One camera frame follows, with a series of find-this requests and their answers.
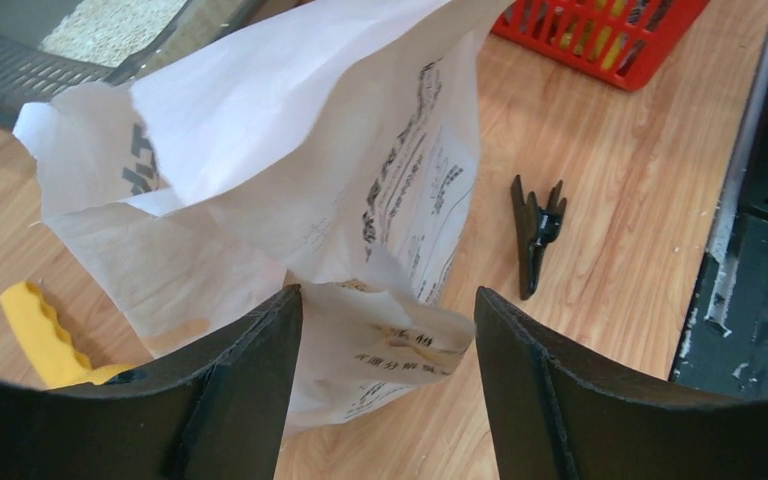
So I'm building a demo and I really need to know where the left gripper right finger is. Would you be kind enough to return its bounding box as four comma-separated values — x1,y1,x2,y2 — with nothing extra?
473,286,723,480

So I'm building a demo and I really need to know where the grey litter box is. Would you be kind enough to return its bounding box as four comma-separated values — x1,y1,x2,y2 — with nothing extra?
0,0,297,129

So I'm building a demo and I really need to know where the yellow plastic scoop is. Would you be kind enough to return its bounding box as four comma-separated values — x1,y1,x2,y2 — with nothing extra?
0,281,133,389

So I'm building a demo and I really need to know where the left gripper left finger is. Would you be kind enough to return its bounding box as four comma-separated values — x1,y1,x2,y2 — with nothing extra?
46,284,304,480

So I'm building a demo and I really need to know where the black bag clip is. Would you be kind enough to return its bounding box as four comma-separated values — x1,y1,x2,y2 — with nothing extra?
510,175,567,301

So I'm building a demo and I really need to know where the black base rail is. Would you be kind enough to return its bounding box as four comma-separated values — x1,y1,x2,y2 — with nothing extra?
669,87,768,399

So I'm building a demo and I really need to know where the pink cat litter bag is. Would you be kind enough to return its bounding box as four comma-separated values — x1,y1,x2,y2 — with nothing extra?
13,1,505,434

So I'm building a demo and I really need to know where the red plastic basket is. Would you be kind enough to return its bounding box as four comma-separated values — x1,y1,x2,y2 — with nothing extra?
491,0,709,92

